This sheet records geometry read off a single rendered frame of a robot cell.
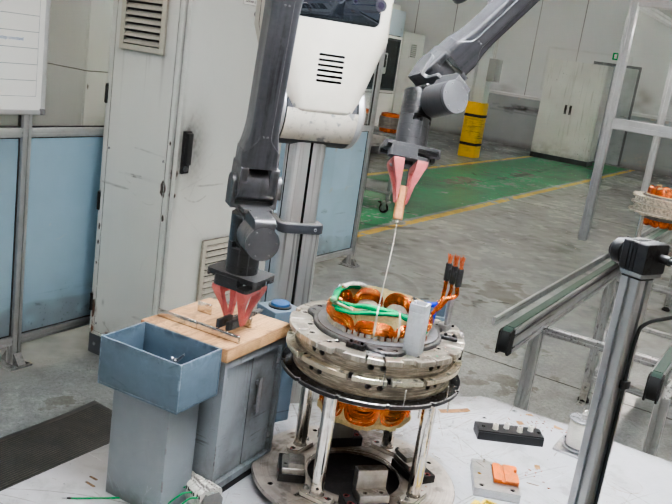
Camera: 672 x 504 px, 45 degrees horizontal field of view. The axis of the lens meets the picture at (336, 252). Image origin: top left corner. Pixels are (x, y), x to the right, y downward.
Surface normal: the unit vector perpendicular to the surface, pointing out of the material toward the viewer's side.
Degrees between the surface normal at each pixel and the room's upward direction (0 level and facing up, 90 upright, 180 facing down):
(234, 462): 90
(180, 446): 90
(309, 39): 90
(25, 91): 90
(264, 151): 98
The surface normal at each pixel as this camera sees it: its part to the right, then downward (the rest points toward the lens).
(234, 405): 0.87, 0.24
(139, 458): -0.48, 0.15
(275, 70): 0.33, 0.41
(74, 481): 0.14, -0.96
